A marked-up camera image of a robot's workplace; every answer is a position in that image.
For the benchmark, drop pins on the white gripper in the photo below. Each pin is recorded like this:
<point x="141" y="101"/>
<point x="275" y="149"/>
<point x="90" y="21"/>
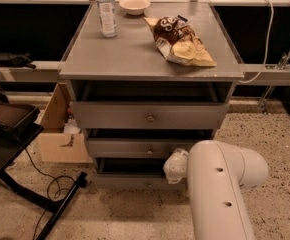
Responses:
<point x="175" y="167"/>

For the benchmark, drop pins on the grey bottom drawer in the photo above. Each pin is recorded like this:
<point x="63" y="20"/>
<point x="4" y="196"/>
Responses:
<point x="133" y="173"/>

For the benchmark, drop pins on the grey drawer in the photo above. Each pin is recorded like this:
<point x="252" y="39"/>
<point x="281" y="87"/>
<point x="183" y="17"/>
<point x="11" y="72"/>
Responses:
<point x="145" y="115"/>
<point x="135" y="148"/>
<point x="133" y="173"/>

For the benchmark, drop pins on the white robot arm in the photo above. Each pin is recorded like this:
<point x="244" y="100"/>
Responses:
<point x="216" y="172"/>

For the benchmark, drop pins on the grey middle drawer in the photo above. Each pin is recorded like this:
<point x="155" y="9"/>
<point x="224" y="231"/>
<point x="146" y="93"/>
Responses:
<point x="135" y="148"/>

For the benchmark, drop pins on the grey drawer cabinet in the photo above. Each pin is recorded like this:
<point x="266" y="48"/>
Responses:
<point x="129" y="68"/>

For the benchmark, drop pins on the grey top drawer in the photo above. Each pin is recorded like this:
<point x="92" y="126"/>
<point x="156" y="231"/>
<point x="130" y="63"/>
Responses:
<point x="145" y="115"/>

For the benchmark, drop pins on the cardboard box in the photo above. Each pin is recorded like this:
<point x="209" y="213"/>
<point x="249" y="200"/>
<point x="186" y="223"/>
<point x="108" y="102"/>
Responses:
<point x="61" y="140"/>

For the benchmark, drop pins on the metal railing beam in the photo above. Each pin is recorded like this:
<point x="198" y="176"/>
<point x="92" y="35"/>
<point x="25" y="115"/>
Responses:
<point x="48" y="71"/>

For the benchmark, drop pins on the brown yellow chip bag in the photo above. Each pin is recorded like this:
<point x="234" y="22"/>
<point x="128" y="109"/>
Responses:
<point x="178" y="42"/>

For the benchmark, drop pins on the brown bag on stand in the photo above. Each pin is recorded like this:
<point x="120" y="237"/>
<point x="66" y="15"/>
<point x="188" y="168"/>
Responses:
<point x="15" y="118"/>

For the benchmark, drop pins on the white paper bowl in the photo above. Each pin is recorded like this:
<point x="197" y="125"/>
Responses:
<point x="134" y="7"/>

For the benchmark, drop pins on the black rolling stand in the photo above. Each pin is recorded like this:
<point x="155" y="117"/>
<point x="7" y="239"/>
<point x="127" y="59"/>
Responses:
<point x="14" y="139"/>

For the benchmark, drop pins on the clear plastic water bottle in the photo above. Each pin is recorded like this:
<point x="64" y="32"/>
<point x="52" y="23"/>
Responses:
<point x="106" y="9"/>

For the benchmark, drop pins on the black cloth on beam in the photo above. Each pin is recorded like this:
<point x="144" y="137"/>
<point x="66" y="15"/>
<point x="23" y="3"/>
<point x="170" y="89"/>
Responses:
<point x="15" y="60"/>

